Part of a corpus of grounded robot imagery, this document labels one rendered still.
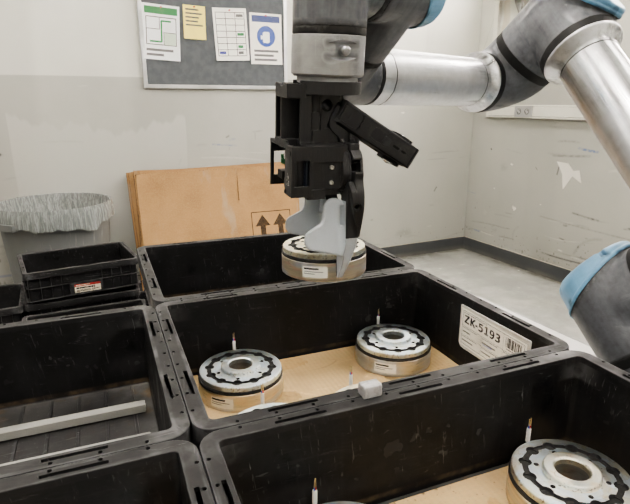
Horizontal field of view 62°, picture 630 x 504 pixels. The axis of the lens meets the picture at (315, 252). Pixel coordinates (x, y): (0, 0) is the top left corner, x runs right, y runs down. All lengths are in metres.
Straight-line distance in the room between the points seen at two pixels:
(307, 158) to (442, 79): 0.33
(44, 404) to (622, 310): 0.72
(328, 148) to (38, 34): 2.87
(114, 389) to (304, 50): 0.47
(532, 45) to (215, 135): 2.71
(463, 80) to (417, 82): 0.11
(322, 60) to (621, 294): 0.48
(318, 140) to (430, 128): 3.67
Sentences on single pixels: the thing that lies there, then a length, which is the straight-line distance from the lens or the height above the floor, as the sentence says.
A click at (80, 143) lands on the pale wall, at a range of 3.33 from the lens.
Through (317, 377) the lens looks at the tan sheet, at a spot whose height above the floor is 0.83.
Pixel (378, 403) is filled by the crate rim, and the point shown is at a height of 0.93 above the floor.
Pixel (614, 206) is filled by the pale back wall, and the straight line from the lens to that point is 3.68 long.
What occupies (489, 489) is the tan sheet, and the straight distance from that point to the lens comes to 0.56.
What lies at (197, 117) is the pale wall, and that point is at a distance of 3.42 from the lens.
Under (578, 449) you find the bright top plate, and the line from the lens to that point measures 0.59.
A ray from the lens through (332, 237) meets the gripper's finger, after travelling 0.57.
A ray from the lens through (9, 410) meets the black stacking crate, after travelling 0.74.
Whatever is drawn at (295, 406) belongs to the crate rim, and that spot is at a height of 0.93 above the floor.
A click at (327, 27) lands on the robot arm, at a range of 0.54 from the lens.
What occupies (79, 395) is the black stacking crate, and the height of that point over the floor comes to 0.83.
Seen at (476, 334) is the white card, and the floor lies 0.89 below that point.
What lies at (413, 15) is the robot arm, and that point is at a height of 1.27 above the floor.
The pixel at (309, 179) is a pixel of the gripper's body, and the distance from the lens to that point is 0.54.
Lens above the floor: 1.18
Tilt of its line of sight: 16 degrees down
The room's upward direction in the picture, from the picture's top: straight up
